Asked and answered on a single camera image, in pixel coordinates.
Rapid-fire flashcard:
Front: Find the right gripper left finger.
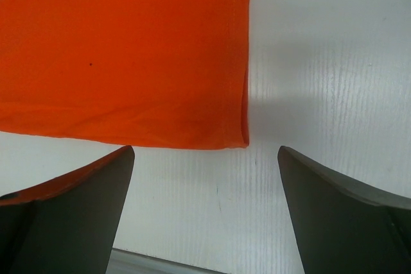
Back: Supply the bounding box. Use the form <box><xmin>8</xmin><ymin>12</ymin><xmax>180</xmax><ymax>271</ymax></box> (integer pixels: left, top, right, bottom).
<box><xmin>1</xmin><ymin>146</ymin><xmax>135</xmax><ymax>273</ymax></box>

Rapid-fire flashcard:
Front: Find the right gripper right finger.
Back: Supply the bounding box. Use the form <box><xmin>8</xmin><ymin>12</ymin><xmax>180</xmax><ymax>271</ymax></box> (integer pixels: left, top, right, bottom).
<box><xmin>277</xmin><ymin>146</ymin><xmax>410</xmax><ymax>273</ymax></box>

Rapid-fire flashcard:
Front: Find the orange t shirt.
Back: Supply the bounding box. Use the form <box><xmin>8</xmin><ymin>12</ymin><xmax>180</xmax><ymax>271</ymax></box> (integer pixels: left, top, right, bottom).
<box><xmin>1</xmin><ymin>0</ymin><xmax>249</xmax><ymax>150</ymax></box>

